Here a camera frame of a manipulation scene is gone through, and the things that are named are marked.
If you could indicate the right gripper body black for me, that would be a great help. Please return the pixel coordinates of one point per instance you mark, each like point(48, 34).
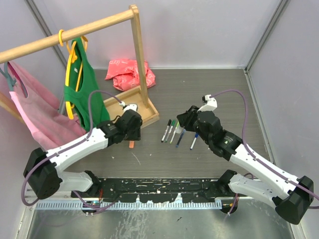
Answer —
point(188, 123)

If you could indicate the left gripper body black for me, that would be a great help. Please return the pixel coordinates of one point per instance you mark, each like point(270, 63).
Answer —
point(132, 134)

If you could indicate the blue pen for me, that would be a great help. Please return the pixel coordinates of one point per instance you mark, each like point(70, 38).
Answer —
point(180, 138)

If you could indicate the long white green pen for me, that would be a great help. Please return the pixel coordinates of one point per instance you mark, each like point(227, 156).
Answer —
point(168, 134)

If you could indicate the grey pencil orange tip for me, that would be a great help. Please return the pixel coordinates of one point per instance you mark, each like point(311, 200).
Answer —
point(178, 130)

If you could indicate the orange eraser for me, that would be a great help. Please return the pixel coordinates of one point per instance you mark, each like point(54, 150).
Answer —
point(131, 144)

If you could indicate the white pen green tip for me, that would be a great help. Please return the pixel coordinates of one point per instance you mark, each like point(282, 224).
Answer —
point(173, 135)

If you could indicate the white pen black tip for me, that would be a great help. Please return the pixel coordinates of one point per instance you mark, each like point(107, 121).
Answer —
point(164, 135)

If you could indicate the short white pen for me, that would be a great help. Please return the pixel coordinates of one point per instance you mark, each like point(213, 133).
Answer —
point(193, 143)

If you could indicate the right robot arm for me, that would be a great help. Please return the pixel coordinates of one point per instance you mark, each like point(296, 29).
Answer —
point(288, 194)

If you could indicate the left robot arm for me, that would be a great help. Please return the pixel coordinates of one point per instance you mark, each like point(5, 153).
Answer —
point(46, 172)

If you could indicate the red patterned cloth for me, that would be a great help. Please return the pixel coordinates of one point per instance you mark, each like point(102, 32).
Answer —
point(124, 74)

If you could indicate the green tank top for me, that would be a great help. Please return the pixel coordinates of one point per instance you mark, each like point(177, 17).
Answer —
point(80, 81)

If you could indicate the pink shirt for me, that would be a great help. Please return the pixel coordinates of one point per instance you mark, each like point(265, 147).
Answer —
point(38, 108)

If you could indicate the grey blue hanger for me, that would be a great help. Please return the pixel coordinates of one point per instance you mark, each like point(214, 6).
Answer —
point(12, 81)

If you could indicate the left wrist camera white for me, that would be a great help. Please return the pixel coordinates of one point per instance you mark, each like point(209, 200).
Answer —
point(127, 107)

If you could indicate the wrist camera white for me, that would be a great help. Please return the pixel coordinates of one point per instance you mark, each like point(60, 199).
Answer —
point(210, 104)
point(127, 107)

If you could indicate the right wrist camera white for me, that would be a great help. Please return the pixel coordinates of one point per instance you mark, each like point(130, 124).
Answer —
point(210, 104)

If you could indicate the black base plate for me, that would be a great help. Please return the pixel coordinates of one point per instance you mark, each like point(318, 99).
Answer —
point(129, 190)

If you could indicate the white cable duct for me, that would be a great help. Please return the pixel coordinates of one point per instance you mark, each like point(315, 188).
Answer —
point(177, 205)

